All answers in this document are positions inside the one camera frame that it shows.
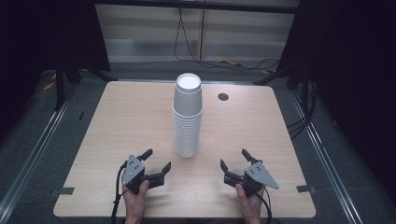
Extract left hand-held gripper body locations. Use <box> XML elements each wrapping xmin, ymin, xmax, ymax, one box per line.
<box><xmin>121</xmin><ymin>153</ymin><xmax>150</xmax><ymax>196</ymax></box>

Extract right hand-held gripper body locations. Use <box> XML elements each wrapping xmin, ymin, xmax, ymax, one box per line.
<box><xmin>239</xmin><ymin>161</ymin><xmax>280</xmax><ymax>198</ymax></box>

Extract stack of white cups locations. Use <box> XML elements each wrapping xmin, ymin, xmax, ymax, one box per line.
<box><xmin>171</xmin><ymin>72</ymin><xmax>205</xmax><ymax>159</ymax></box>

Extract person's right hand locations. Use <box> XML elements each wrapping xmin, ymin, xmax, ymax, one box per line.
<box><xmin>234</xmin><ymin>183</ymin><xmax>265</xmax><ymax>218</ymax></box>

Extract person's left hand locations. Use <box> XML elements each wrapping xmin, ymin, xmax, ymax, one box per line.
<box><xmin>120</xmin><ymin>171</ymin><xmax>151</xmax><ymax>217</ymax></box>

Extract black metal stand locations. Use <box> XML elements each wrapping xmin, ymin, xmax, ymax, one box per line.
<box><xmin>53</xmin><ymin>57</ymin><xmax>119</xmax><ymax>111</ymax></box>
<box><xmin>253</xmin><ymin>62</ymin><xmax>314</xmax><ymax>105</ymax></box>

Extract dark curtain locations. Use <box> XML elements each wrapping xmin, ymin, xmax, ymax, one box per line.
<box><xmin>0</xmin><ymin>0</ymin><xmax>112</xmax><ymax>143</ymax></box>
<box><xmin>276</xmin><ymin>0</ymin><xmax>396</xmax><ymax>195</ymax></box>

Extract black horizontal beam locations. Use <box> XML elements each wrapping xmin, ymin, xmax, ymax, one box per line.
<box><xmin>93</xmin><ymin>0</ymin><xmax>301</xmax><ymax>15</ymax></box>

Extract right hand-held gripper black cable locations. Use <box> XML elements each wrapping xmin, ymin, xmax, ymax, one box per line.
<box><xmin>255</xmin><ymin>186</ymin><xmax>274</xmax><ymax>224</ymax></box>

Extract bundle of black cables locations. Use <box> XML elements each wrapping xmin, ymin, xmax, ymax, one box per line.
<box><xmin>286</xmin><ymin>77</ymin><xmax>321</xmax><ymax>140</ymax></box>

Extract metal floor rail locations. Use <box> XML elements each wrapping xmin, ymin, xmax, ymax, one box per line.
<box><xmin>288</xmin><ymin>88</ymin><xmax>365</xmax><ymax>224</ymax></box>
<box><xmin>0</xmin><ymin>85</ymin><xmax>78</xmax><ymax>217</ymax></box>

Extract thin black wall cable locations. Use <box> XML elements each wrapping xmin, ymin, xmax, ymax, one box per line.
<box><xmin>173</xmin><ymin>7</ymin><xmax>281</xmax><ymax>72</ymax></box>

